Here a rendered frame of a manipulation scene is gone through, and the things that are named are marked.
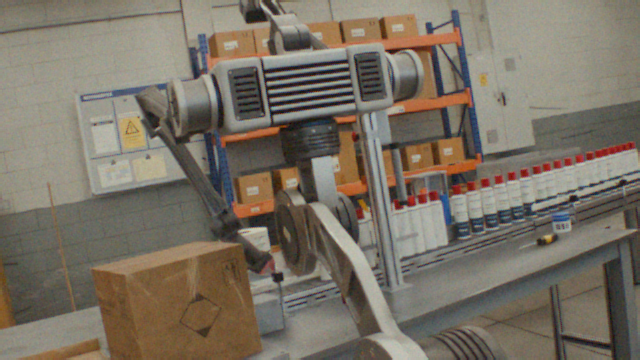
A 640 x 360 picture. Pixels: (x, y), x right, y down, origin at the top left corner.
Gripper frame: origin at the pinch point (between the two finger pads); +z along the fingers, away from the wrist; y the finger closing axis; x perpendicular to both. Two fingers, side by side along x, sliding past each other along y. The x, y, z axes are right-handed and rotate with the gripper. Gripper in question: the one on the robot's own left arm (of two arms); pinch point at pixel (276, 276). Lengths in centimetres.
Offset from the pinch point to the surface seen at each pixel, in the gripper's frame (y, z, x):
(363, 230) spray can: -2.7, 15.0, -30.1
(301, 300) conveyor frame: -5.9, 8.9, 2.0
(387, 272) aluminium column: -15.1, 23.9, -20.8
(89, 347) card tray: 13, -30, 51
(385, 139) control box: -17, -5, -52
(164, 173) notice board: 426, 32, -87
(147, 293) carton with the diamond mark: -43, -42, 29
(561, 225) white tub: -19, 78, -81
